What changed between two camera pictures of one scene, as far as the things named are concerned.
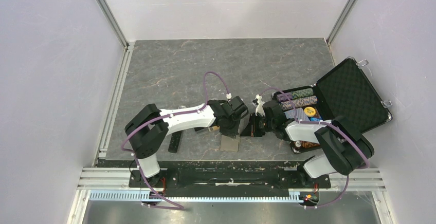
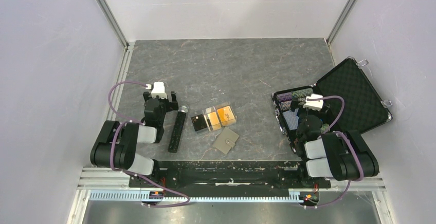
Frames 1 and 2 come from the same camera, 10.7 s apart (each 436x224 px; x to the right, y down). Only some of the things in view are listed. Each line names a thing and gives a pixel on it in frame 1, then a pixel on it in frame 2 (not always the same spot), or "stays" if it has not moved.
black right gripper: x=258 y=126 → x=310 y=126
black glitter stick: x=174 y=142 stays
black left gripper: x=233 y=132 → x=171 y=106
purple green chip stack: x=293 y=94 stays
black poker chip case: x=347 y=91 stays
